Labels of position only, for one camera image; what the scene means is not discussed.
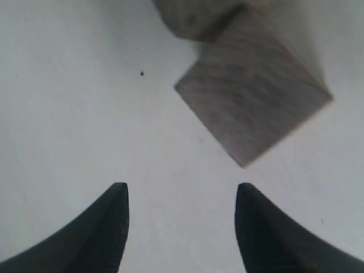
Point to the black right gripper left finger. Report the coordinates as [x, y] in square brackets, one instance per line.
[93, 242]

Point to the smallest wooden cube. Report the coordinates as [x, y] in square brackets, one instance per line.
[249, 91]

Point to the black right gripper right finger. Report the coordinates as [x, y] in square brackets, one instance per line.
[271, 241]

